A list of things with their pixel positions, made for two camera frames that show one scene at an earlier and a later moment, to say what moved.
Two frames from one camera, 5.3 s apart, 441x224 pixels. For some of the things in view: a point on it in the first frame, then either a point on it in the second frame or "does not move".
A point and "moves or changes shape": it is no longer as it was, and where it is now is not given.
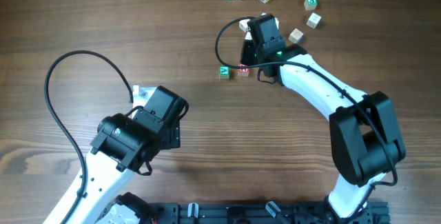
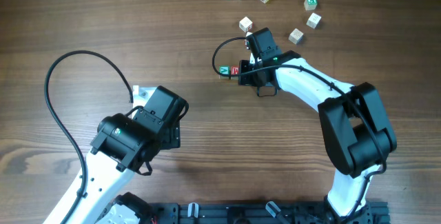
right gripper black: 246,58 -> 245,81
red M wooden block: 242,72 moves or changes shape
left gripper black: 173,136 does not move
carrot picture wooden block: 243,25 does not move
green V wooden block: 224,72 does not move
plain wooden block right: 313,21 does not move
